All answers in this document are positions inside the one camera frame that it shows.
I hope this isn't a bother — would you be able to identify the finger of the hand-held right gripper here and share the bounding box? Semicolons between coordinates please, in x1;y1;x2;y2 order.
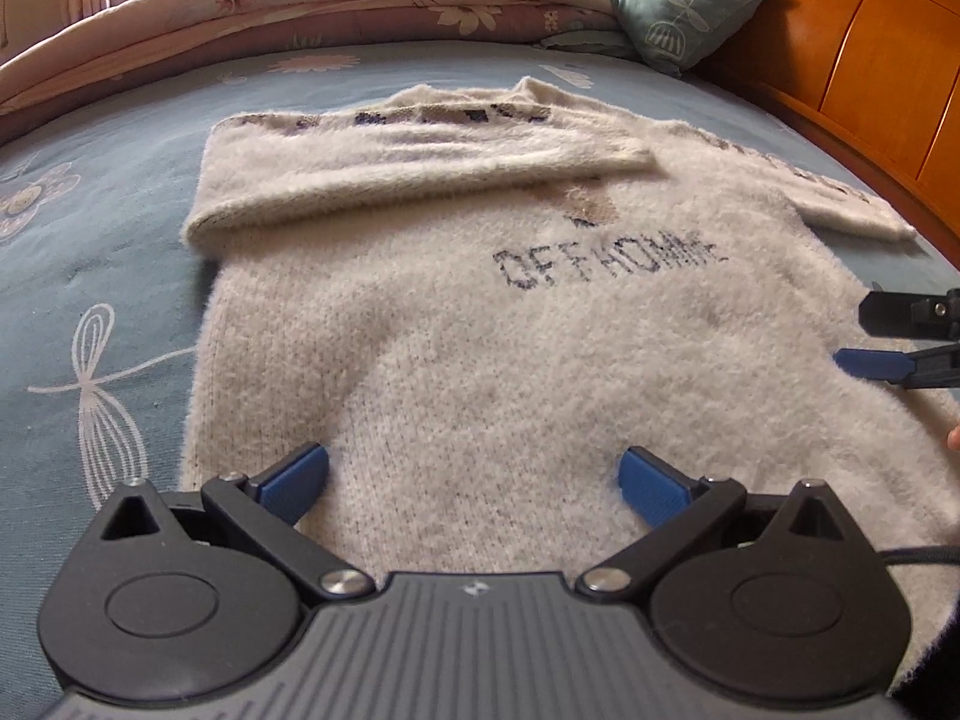
834;342;960;391
859;286;960;338

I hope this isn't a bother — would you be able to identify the bed with blue floral sheet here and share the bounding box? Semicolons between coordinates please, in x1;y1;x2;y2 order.
0;37;960;720

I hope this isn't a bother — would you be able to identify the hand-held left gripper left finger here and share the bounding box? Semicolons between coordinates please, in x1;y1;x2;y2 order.
101;442;376;605

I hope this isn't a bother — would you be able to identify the pink floral quilt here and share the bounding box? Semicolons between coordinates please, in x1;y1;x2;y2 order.
0;0;623;117

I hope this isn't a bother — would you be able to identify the white fuzzy sweater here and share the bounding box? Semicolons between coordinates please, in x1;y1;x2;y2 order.
178;76;960;683

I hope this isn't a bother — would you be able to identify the wooden headboard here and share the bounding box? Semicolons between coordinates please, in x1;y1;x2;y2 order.
690;0;960;271

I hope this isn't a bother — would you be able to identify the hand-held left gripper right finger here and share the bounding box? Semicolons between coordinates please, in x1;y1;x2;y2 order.
574;446;848;602

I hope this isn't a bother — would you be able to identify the flat teal pillow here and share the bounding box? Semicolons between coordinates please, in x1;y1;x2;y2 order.
536;28;638;61

